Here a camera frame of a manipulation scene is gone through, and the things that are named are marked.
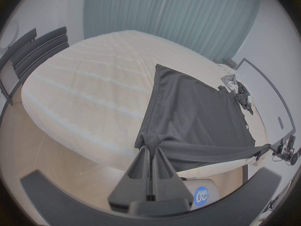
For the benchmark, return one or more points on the pile of clothes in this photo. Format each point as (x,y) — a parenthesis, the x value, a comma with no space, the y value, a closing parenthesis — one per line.
(242,98)

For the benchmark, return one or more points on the grey bedside table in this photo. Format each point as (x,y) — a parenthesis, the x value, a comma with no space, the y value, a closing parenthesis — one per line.
(224,62)

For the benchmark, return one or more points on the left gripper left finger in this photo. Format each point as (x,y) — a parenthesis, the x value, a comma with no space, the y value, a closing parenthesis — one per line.
(131,185)

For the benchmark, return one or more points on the round white mirror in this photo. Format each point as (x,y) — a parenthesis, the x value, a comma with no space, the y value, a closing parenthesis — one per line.
(8,34)

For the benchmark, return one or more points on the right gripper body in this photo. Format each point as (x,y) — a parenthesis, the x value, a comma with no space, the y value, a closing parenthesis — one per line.
(279,151)

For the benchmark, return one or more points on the black T-shirt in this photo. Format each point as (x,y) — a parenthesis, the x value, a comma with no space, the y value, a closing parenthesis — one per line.
(192,109)

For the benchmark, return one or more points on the bed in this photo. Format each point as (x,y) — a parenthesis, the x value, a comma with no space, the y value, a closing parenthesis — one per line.
(94,90)

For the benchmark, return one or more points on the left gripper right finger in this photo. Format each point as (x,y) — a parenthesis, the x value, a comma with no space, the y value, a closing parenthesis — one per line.
(169,185)

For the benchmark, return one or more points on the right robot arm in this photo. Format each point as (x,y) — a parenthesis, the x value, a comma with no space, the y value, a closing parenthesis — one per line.
(294,155)

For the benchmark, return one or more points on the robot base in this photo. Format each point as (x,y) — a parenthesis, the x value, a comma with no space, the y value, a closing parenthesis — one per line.
(209,185)

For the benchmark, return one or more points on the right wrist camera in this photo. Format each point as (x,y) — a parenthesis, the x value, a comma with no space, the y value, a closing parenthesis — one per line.
(291,141)

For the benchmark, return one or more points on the blue-green curtain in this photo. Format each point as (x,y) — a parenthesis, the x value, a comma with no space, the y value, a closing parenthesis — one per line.
(122,10)
(207,20)

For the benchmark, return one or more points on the white printed pillow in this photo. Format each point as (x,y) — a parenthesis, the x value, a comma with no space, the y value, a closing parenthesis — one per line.
(227,69)

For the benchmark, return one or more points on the dark grey chest of drawers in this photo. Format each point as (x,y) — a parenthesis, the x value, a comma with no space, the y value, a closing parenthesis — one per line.
(40,53)

